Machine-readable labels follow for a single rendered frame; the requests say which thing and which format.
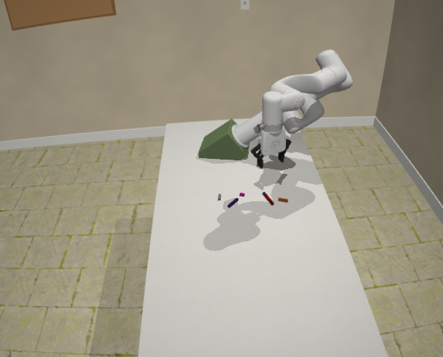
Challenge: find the purple rod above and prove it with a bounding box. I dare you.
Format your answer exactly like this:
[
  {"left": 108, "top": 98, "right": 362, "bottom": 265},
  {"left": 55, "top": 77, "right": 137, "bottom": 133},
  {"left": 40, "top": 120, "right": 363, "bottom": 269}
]
[{"left": 228, "top": 198, "right": 239, "bottom": 208}]

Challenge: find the dark red rod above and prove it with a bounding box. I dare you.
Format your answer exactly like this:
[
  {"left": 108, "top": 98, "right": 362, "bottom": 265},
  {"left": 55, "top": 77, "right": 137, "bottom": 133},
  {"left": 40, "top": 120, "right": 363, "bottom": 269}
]
[{"left": 264, "top": 193, "right": 274, "bottom": 205}]

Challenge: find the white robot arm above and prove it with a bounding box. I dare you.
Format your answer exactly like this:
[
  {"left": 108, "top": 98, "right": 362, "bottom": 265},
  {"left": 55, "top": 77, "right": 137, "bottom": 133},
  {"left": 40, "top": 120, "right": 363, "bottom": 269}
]
[{"left": 232, "top": 50, "right": 353, "bottom": 148}]

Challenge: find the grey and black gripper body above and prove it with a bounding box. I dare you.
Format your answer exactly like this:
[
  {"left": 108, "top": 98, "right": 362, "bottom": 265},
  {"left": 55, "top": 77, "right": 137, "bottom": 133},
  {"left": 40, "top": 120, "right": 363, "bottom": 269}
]
[{"left": 258, "top": 126, "right": 286, "bottom": 156}]

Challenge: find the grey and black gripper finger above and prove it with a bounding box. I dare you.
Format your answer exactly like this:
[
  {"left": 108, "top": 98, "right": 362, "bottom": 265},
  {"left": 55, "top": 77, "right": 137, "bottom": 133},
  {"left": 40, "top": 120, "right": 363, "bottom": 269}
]
[
  {"left": 251, "top": 143, "right": 264, "bottom": 169},
  {"left": 278, "top": 139, "right": 291, "bottom": 163}
]

